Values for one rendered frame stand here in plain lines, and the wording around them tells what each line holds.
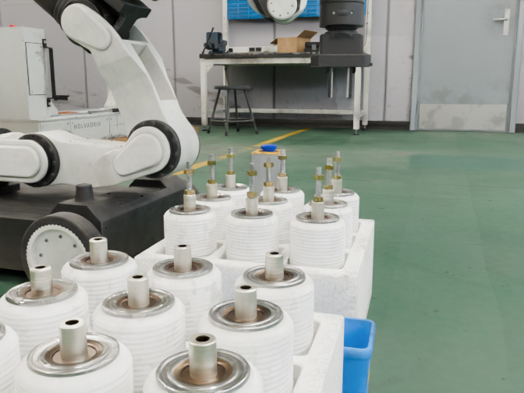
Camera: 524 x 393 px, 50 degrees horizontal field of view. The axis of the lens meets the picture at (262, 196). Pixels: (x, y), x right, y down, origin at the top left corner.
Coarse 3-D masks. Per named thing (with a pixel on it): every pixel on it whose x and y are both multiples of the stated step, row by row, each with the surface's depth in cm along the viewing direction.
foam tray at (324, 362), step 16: (320, 320) 72; (336, 320) 72; (320, 336) 68; (336, 336) 68; (320, 352) 64; (336, 352) 67; (304, 368) 60; (320, 368) 60; (336, 368) 68; (304, 384) 57; (320, 384) 57; (336, 384) 69
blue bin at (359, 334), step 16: (352, 320) 87; (368, 320) 87; (352, 336) 88; (368, 336) 87; (352, 352) 77; (368, 352) 77; (352, 368) 78; (368, 368) 80; (352, 384) 79; (368, 384) 87
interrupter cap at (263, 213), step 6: (234, 210) 101; (240, 210) 102; (258, 210) 102; (264, 210) 102; (270, 210) 101; (234, 216) 98; (240, 216) 97; (246, 216) 97; (252, 216) 97; (258, 216) 97; (264, 216) 97; (270, 216) 98
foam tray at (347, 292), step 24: (360, 240) 109; (144, 264) 99; (216, 264) 95; (240, 264) 94; (264, 264) 94; (288, 264) 99; (360, 264) 95; (336, 288) 90; (360, 288) 97; (336, 312) 91; (360, 312) 100
